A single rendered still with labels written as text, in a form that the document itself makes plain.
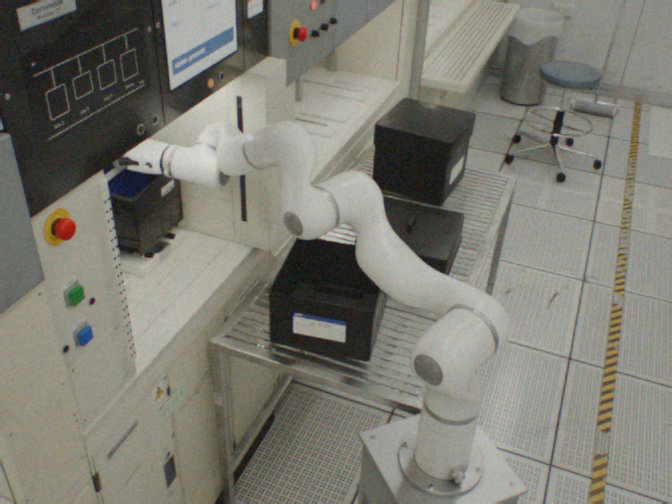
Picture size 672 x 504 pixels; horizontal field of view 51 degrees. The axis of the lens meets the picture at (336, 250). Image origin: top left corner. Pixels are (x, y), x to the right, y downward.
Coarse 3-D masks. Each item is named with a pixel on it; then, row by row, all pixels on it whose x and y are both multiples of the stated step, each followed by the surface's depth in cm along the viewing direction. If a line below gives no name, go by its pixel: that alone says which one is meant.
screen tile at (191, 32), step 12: (168, 0) 135; (180, 0) 139; (168, 12) 136; (180, 12) 140; (192, 12) 144; (168, 24) 137; (192, 24) 145; (180, 36) 142; (192, 36) 146; (180, 48) 143
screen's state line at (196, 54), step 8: (224, 32) 158; (232, 32) 161; (208, 40) 152; (216, 40) 155; (224, 40) 158; (232, 40) 162; (192, 48) 147; (200, 48) 150; (208, 48) 153; (216, 48) 156; (184, 56) 145; (192, 56) 148; (200, 56) 151; (176, 64) 143; (184, 64) 146; (192, 64) 149; (176, 72) 143
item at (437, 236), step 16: (384, 208) 226; (400, 208) 226; (416, 208) 226; (432, 208) 227; (400, 224) 218; (416, 224) 218; (432, 224) 219; (448, 224) 219; (416, 240) 211; (432, 240) 211; (448, 240) 212; (432, 256) 204; (448, 256) 205; (448, 272) 214
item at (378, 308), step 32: (288, 256) 190; (320, 256) 200; (352, 256) 197; (288, 288) 196; (320, 288) 203; (352, 288) 201; (288, 320) 180; (320, 320) 177; (352, 320) 175; (320, 352) 183; (352, 352) 181
